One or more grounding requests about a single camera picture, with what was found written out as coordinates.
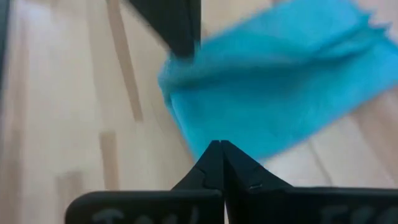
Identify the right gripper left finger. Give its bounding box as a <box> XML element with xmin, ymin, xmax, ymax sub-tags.
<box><xmin>65</xmin><ymin>140</ymin><xmax>225</xmax><ymax>224</ymax></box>

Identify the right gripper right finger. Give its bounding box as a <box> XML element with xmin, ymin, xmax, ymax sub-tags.
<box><xmin>220</xmin><ymin>140</ymin><xmax>398</xmax><ymax>224</ymax></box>

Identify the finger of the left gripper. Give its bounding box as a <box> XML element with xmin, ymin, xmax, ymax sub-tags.
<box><xmin>127</xmin><ymin>0</ymin><xmax>202</xmax><ymax>58</ymax></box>

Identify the blue microfiber towel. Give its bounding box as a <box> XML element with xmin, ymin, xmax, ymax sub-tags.
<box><xmin>157</xmin><ymin>0</ymin><xmax>398</xmax><ymax>162</ymax></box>

